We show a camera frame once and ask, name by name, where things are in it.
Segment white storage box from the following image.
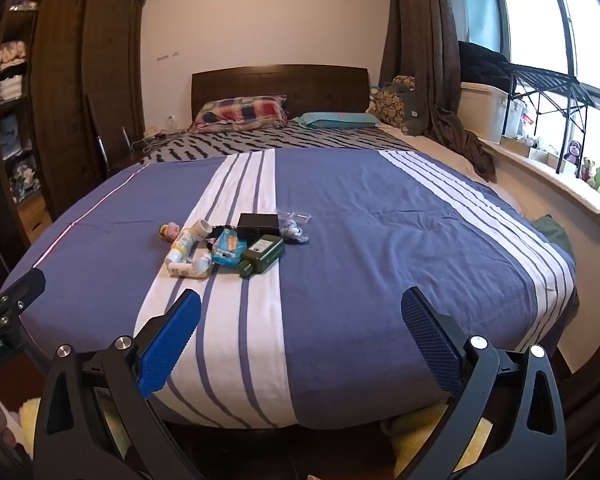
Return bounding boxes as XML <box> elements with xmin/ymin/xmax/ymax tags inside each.
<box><xmin>459</xmin><ymin>82</ymin><xmax>511</xmax><ymax>143</ymax></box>

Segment teal roller blind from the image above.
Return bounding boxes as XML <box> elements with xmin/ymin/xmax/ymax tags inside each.
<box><xmin>460</xmin><ymin>0</ymin><xmax>503</xmax><ymax>56</ymax></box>

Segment dark wooden wardrobe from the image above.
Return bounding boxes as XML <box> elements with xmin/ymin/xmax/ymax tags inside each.
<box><xmin>0</xmin><ymin>0</ymin><xmax>153</xmax><ymax>271</ymax></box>

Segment light blue folded clothes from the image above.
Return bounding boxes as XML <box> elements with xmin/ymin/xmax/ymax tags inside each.
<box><xmin>0</xmin><ymin>112</ymin><xmax>33</xmax><ymax>161</ymax></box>

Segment large window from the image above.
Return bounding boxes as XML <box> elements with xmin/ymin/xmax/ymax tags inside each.
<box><xmin>495</xmin><ymin>0</ymin><xmax>600</xmax><ymax>161</ymax></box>

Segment white charging cables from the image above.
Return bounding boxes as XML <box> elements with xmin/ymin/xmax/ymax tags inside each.
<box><xmin>135</xmin><ymin>127</ymin><xmax>181</xmax><ymax>153</ymax></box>

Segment brown patterned cushion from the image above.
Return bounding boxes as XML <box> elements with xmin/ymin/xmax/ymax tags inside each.
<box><xmin>367</xmin><ymin>76</ymin><xmax>416</xmax><ymax>128</ymax></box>

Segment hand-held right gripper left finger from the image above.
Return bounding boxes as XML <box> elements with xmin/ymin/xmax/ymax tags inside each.
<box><xmin>32</xmin><ymin>290</ymin><xmax>203</xmax><ymax>480</ymax></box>

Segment grey plush cushion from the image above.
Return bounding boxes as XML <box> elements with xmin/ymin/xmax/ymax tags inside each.
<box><xmin>394</xmin><ymin>84</ymin><xmax>435</xmax><ymax>137</ymax></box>

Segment dark wooden headboard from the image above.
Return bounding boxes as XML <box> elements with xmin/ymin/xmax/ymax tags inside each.
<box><xmin>191</xmin><ymin>65</ymin><xmax>371</xmax><ymax>123</ymax></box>

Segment black metal rack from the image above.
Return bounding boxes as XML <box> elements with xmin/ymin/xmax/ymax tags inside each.
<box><xmin>505</xmin><ymin>62</ymin><xmax>598</xmax><ymax>176</ymax></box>

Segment clear storage box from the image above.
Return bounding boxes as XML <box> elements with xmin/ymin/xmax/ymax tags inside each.
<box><xmin>502</xmin><ymin>97</ymin><xmax>528</xmax><ymax>138</ymax></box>

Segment dark green cloth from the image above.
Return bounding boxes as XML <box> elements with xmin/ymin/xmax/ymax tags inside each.
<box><xmin>532</xmin><ymin>215</ymin><xmax>573</xmax><ymax>256</ymax></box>

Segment small black box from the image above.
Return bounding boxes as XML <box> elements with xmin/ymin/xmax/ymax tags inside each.
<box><xmin>237</xmin><ymin>212</ymin><xmax>280</xmax><ymax>236</ymax></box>

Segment red blue plaid pillow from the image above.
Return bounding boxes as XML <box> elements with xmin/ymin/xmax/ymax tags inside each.
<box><xmin>190</xmin><ymin>94</ymin><xmax>288</xmax><ymax>133</ymax></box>

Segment green bottle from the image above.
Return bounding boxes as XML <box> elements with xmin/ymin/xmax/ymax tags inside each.
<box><xmin>237</xmin><ymin>234</ymin><xmax>286</xmax><ymax>278</ymax></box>

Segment white yellow dotted tube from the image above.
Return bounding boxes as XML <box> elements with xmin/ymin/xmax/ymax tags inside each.
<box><xmin>165</xmin><ymin>227</ymin><xmax>198</xmax><ymax>268</ymax></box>

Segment brown curtain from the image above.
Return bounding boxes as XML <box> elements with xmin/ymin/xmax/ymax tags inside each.
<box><xmin>380</xmin><ymin>0</ymin><xmax>498</xmax><ymax>183</ymax></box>

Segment clear plastic box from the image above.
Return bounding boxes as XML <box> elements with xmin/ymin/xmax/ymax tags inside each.
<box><xmin>276</xmin><ymin>207</ymin><xmax>313</xmax><ymax>226</ymax></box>

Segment white folded clothes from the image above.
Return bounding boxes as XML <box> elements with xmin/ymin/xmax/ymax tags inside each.
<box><xmin>0</xmin><ymin>77</ymin><xmax>26</xmax><ymax>103</ymax></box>

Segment blue white wrapper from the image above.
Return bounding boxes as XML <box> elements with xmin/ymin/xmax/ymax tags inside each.
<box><xmin>280</xmin><ymin>220</ymin><xmax>310</xmax><ymax>246</ymax></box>

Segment grey black patterned sheet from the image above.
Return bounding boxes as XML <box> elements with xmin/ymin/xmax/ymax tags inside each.
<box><xmin>140</xmin><ymin>120</ymin><xmax>416</xmax><ymax>166</ymax></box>

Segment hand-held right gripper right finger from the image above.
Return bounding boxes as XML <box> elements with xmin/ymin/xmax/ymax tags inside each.
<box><xmin>401</xmin><ymin>287</ymin><xmax>568</xmax><ymax>480</ymax></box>

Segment blue white striped blanket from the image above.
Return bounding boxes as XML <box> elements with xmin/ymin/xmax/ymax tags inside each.
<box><xmin>0</xmin><ymin>147</ymin><xmax>578</xmax><ymax>431</ymax></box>

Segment black jacket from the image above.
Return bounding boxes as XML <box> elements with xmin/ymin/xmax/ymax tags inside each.
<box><xmin>459</xmin><ymin>41</ymin><xmax>518</xmax><ymax>93</ymax></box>

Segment blue patterned clothes pile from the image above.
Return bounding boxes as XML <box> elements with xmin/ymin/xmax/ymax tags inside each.
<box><xmin>10</xmin><ymin>157</ymin><xmax>43</xmax><ymax>196</ymax></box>

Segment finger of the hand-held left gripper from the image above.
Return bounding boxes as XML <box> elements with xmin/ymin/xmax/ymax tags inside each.
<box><xmin>0</xmin><ymin>268</ymin><xmax>47</xmax><ymax>326</ymax></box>

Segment small cardboard box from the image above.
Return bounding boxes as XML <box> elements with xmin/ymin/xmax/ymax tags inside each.
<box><xmin>527</xmin><ymin>146</ymin><xmax>562</xmax><ymax>171</ymax></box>

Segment blue wipes packet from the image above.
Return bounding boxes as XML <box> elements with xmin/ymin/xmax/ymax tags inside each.
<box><xmin>211</xmin><ymin>227</ymin><xmax>251</xmax><ymax>268</ymax></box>

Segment teal pillow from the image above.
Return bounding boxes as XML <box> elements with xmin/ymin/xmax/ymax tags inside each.
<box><xmin>292</xmin><ymin>110</ymin><xmax>383</xmax><ymax>131</ymax></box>

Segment folded metal chair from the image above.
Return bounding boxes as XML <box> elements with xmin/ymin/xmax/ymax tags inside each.
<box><xmin>87</xmin><ymin>95</ymin><xmax>131</xmax><ymax>176</ymax></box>

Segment pink folded clothes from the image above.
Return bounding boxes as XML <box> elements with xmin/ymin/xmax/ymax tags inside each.
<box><xmin>0</xmin><ymin>40</ymin><xmax>28</xmax><ymax>81</ymax></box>

